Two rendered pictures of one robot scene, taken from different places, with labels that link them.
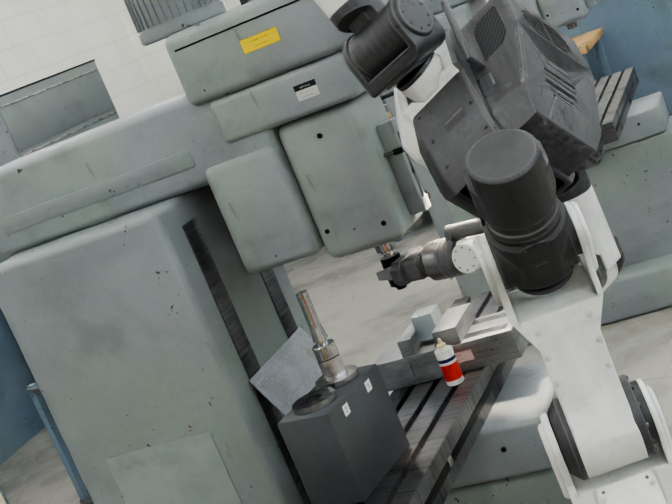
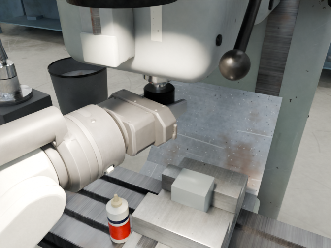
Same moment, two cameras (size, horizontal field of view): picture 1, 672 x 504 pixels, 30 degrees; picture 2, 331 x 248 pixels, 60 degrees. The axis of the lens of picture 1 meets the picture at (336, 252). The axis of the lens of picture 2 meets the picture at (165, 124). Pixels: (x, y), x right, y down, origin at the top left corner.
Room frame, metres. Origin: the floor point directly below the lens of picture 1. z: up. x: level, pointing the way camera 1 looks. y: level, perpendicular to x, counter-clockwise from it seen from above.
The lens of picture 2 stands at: (2.74, -0.50, 1.44)
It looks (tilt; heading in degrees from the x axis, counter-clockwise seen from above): 31 degrees down; 91
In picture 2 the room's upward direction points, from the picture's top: straight up
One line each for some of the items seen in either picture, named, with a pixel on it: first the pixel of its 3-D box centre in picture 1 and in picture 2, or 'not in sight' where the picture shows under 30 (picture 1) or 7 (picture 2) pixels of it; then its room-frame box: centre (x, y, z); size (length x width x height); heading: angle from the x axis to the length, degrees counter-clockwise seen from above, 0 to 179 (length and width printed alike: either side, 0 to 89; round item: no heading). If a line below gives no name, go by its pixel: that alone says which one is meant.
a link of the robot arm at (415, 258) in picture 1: (427, 263); (114, 131); (2.67, -0.18, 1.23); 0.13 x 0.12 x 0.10; 139
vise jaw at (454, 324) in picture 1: (454, 325); (179, 226); (2.76, -0.18, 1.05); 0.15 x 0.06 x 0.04; 155
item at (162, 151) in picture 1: (137, 159); not in sight; (2.94, 0.34, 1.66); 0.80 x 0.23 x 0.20; 64
